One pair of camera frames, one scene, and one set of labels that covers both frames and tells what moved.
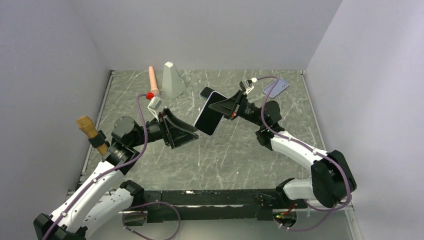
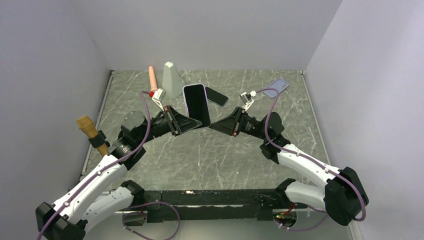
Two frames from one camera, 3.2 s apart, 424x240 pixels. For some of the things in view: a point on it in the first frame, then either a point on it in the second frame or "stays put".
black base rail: [257, 205] stays put
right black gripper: [231, 107] → [229, 124]
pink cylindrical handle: [154, 87] stays put
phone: [281, 85] stays put
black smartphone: [208, 118] → [196, 99]
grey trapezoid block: [172, 82] stays put
